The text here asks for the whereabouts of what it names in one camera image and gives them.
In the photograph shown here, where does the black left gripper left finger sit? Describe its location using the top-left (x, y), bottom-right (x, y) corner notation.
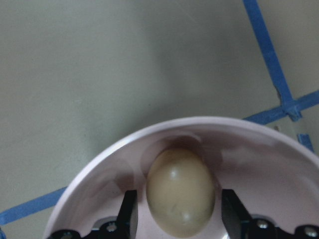
top-left (49, 190), bottom-right (138, 239)

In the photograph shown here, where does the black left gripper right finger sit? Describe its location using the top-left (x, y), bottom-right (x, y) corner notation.
top-left (221, 189), bottom-right (319, 239)

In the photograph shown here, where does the brown egg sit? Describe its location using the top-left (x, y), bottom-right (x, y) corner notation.
top-left (146, 148), bottom-right (215, 238)

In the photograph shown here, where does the pink bowl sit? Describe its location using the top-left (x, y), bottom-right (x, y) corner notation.
top-left (43, 117), bottom-right (319, 239)

